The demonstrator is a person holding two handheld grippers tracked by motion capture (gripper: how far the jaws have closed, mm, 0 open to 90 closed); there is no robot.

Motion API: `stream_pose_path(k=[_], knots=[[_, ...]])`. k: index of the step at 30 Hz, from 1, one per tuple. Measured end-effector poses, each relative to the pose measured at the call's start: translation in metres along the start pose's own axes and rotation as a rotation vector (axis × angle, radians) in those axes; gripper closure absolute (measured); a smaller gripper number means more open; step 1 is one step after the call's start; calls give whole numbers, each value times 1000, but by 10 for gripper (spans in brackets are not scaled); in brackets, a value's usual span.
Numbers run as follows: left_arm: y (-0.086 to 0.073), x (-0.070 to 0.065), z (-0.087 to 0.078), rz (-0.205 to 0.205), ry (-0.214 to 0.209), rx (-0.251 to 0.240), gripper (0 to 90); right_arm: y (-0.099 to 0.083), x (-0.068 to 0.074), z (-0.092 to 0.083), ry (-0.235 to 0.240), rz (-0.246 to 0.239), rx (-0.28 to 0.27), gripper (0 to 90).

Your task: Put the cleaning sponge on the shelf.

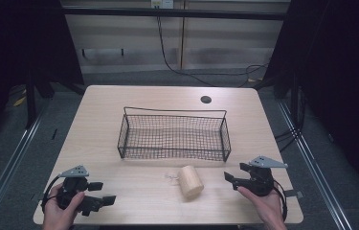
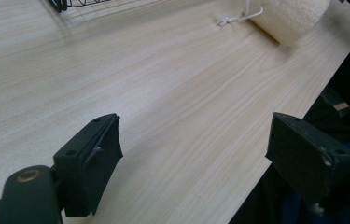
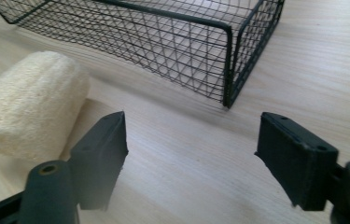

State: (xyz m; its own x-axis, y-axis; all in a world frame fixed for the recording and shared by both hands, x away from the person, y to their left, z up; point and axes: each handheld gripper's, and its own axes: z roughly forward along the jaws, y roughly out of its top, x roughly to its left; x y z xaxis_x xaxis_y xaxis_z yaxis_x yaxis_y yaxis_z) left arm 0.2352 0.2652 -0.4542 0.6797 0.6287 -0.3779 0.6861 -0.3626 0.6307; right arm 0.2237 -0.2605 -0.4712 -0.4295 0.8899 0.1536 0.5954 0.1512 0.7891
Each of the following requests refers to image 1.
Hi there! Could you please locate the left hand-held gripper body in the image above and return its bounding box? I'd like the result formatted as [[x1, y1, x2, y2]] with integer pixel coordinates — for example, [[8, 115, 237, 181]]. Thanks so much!
[[56, 165, 103, 218]]

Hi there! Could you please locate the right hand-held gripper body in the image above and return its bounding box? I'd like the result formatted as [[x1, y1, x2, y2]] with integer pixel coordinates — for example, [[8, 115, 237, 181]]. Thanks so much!
[[235, 155, 289, 197]]

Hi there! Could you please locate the light wooden cylinder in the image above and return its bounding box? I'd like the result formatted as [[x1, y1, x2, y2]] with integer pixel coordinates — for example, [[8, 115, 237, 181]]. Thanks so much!
[[177, 164, 205, 200]]

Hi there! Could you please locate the black wire mesh basket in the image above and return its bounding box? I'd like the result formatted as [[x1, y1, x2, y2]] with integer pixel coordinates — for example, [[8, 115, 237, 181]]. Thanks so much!
[[117, 106, 233, 163]]

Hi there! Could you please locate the person's right hand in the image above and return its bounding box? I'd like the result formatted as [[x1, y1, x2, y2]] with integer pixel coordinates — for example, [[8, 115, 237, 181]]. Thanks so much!
[[236, 186, 288, 230]]

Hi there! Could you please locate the person's left hand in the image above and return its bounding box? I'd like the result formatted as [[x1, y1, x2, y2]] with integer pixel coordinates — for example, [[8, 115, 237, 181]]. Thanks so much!
[[41, 183, 86, 230]]

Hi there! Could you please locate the black metal stand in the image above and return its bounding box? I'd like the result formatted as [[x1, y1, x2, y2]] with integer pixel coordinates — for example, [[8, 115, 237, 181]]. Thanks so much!
[[24, 71, 38, 130]]

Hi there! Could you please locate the yellow floor tape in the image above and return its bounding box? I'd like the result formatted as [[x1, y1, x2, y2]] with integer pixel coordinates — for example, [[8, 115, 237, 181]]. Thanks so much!
[[12, 89, 28, 108]]

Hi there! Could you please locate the black curtain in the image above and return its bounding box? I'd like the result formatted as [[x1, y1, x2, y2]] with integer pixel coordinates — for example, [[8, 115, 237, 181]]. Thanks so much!
[[253, 0, 359, 205], [0, 0, 85, 161]]

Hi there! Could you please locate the black horizontal metal bar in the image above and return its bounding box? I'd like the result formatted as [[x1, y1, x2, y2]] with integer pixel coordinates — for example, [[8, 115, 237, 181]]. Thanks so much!
[[61, 7, 292, 21]]

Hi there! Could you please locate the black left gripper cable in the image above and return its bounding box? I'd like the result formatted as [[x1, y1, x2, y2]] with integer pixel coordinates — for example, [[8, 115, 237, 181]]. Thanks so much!
[[40, 174, 62, 215]]

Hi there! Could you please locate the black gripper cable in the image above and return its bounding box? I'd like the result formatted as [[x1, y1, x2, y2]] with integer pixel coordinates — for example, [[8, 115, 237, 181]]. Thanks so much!
[[272, 179, 289, 222], [40, 174, 62, 215]]

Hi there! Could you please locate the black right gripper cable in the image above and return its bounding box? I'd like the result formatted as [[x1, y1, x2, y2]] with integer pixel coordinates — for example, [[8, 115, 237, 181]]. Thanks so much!
[[272, 179, 289, 222]]

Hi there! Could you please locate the black floor cable bundle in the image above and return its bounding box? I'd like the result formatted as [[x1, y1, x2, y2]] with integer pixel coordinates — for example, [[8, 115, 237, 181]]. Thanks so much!
[[274, 126, 304, 153]]

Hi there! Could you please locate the silver metal floor rail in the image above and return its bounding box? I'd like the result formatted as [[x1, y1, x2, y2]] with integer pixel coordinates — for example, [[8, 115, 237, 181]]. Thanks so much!
[[276, 99, 357, 230], [0, 101, 52, 230]]

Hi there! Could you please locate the black hanging wall cable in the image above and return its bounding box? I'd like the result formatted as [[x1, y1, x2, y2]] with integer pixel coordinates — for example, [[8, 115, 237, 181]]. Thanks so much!
[[155, 14, 271, 88]]

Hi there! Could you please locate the white wall socket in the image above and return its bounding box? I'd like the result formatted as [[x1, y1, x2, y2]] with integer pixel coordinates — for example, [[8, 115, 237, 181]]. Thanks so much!
[[150, 0, 175, 10]]

